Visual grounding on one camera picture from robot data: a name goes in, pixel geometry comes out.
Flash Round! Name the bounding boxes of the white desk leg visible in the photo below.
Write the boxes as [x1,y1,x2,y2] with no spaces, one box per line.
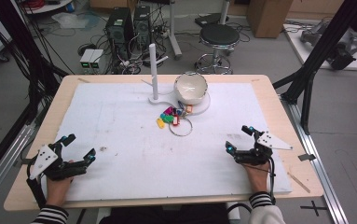
[166,0,184,61]

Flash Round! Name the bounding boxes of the grey tape piece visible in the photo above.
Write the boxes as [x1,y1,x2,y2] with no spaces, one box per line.
[297,153,317,162]

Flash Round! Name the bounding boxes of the white foam board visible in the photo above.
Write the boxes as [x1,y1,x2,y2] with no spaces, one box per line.
[40,81,293,203]

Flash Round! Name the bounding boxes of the black metal frame post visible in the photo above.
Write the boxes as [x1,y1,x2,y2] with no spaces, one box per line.
[272,0,357,135]
[0,0,70,188]

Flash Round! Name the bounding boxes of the person's left hand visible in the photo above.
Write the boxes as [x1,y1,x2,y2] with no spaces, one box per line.
[45,159,75,207]

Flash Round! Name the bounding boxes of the white bowl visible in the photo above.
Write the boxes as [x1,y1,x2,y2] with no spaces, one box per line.
[173,71,209,106]

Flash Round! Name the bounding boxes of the slim black computer tower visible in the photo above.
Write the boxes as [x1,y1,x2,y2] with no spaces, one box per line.
[133,5,153,53]

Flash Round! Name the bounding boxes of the black floor cable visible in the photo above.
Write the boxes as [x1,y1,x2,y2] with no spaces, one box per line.
[226,202,253,217]

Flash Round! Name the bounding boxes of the white peg stand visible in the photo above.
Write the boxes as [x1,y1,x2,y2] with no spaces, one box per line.
[147,43,170,105]

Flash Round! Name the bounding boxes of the clear plastic bag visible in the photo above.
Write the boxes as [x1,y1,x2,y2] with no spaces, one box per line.
[50,11,91,32]

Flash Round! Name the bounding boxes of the round white table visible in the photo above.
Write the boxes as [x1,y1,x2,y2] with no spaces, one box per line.
[20,0,76,16]

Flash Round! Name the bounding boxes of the person's right hand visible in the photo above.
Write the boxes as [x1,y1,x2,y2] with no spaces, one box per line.
[242,161,272,196]

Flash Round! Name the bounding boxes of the black round stool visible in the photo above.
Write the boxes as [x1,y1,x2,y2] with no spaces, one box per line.
[194,23,241,76]

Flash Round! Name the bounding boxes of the aluminium rail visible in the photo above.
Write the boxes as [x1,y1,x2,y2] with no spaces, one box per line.
[0,122,39,213]
[280,92,350,224]

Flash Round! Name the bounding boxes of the white power supply unit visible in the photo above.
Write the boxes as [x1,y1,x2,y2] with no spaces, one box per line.
[89,49,104,70]
[79,49,95,70]

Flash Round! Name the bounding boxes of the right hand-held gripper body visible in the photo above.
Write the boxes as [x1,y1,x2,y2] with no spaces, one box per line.
[233,130,294,166]

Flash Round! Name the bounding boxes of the thin wooden stick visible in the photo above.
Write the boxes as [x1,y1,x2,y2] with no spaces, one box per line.
[287,172,311,194]

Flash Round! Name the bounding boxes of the black flat case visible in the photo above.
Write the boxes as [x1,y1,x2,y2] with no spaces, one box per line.
[194,12,230,28]

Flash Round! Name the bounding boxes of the person's dark clothed legs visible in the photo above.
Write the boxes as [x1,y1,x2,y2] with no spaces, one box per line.
[99,203,231,224]

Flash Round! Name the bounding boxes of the hand-held gripper cable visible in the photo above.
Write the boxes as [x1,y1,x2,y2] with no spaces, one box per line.
[25,161,48,210]
[247,156,277,205]

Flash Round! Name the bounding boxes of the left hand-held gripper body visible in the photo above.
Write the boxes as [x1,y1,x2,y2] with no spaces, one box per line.
[28,143,89,182]

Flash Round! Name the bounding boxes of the grey and black machine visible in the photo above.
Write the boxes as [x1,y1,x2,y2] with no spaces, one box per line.
[299,17,357,71]

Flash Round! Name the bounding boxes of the key ring with colourful tags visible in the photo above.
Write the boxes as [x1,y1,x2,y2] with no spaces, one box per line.
[156,101,194,137]

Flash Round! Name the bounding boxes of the black tape cross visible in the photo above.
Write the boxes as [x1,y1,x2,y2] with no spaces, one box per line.
[299,200,328,217]

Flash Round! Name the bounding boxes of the right hand-held gripper cable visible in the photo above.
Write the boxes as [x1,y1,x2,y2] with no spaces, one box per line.
[247,156,277,205]

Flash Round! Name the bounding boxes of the cardboard box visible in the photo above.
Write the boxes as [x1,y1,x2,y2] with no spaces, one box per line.
[246,0,295,39]

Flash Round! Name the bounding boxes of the large black computer tower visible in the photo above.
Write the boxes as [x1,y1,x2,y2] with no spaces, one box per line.
[104,7,134,61]

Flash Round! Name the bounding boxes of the left hand-held gripper cable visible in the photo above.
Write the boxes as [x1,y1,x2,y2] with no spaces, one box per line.
[25,161,48,210]

